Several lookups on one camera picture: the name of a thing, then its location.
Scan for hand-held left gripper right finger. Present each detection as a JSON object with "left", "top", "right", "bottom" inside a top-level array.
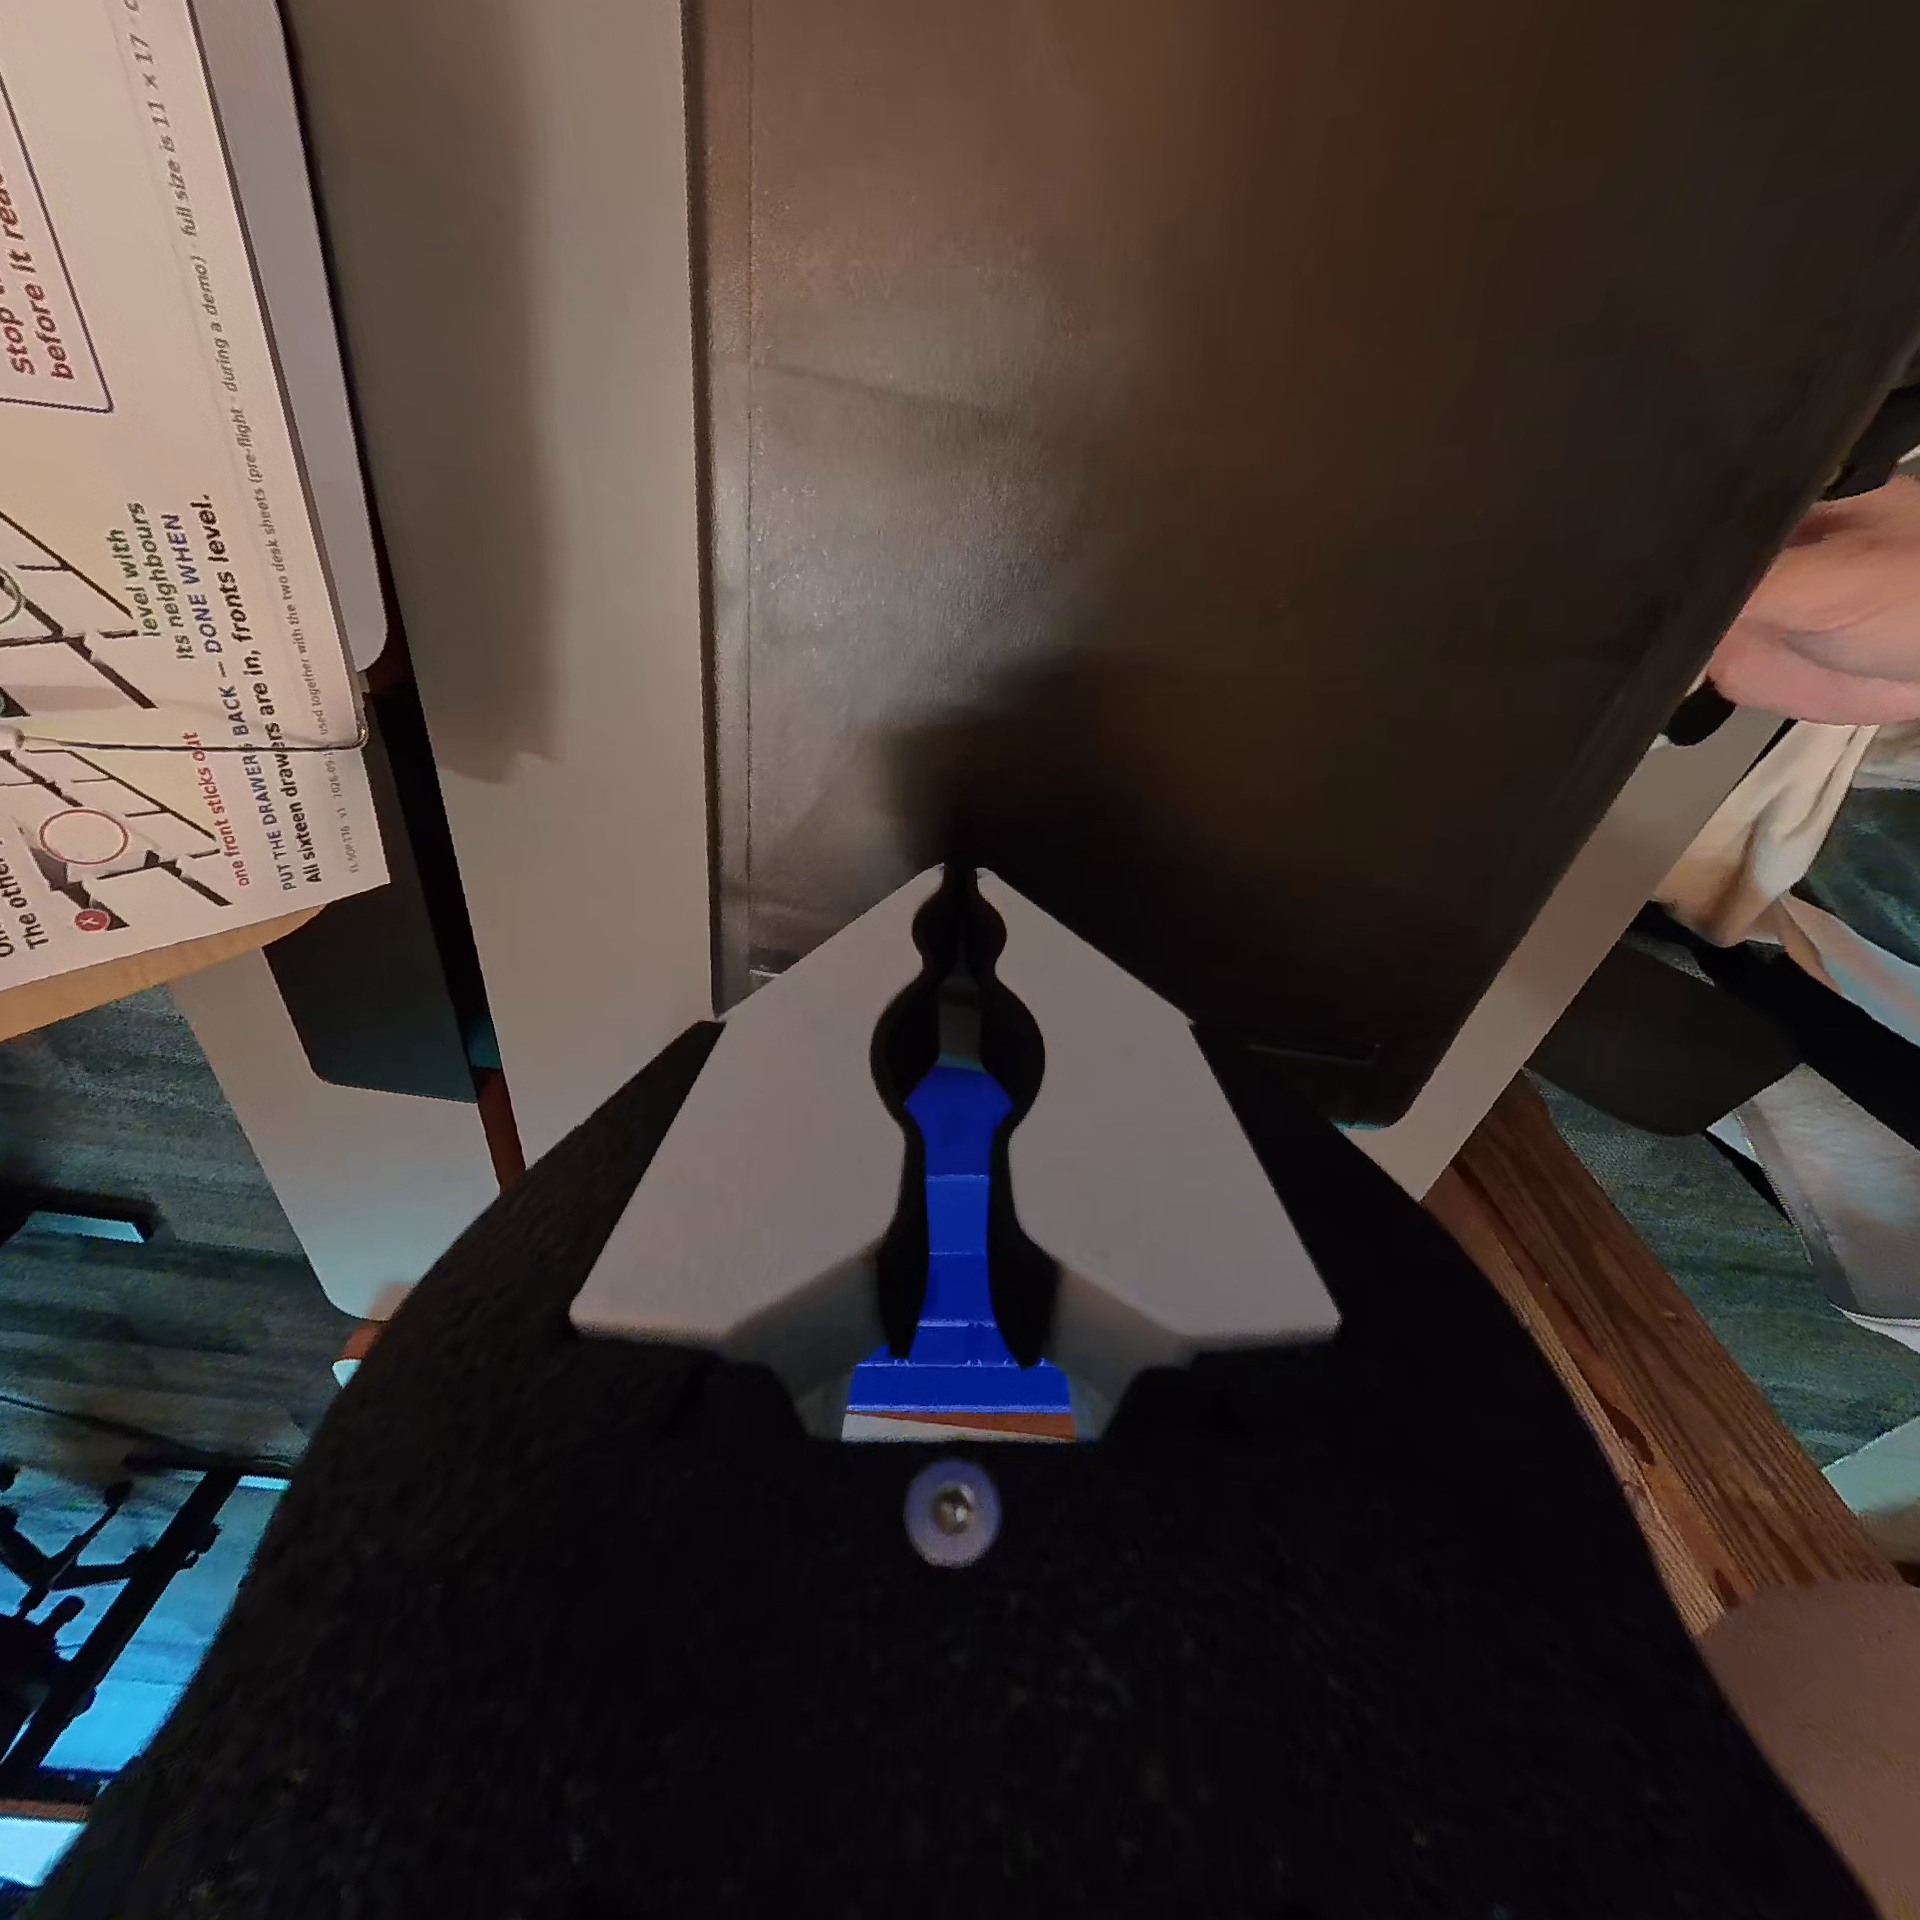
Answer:
[{"left": 972, "top": 863, "right": 1343, "bottom": 1434}]

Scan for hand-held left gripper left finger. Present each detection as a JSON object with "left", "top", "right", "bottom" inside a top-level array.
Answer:
[{"left": 567, "top": 861, "right": 972, "bottom": 1434}]

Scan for black drawer cabinet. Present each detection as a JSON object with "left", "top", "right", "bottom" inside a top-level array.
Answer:
[{"left": 681, "top": 0, "right": 1920, "bottom": 1129}]

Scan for person's left forearm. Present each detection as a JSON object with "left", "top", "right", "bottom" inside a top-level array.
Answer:
[{"left": 1692, "top": 1574, "right": 1920, "bottom": 1920}]

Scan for wooden desk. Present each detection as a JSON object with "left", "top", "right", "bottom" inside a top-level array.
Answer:
[{"left": 1417, "top": 1072, "right": 1920, "bottom": 1653}]

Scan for person's right hand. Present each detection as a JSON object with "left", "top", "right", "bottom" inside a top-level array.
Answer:
[{"left": 1708, "top": 490, "right": 1920, "bottom": 728}]

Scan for black office chair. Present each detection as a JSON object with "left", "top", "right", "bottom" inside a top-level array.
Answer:
[{"left": 1527, "top": 914, "right": 1920, "bottom": 1326}]

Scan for light wooden board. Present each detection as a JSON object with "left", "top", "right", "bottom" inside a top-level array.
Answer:
[{"left": 0, "top": 896, "right": 288, "bottom": 1042}]

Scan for beige pants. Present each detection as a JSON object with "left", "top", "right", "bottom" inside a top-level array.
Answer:
[{"left": 1651, "top": 718, "right": 1920, "bottom": 1045}]

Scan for black chair base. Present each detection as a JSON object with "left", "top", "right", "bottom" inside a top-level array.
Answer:
[{"left": 0, "top": 1430, "right": 303, "bottom": 1807}]

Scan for printed instruction sheet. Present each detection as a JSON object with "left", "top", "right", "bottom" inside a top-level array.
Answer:
[{"left": 0, "top": 0, "right": 395, "bottom": 993}]

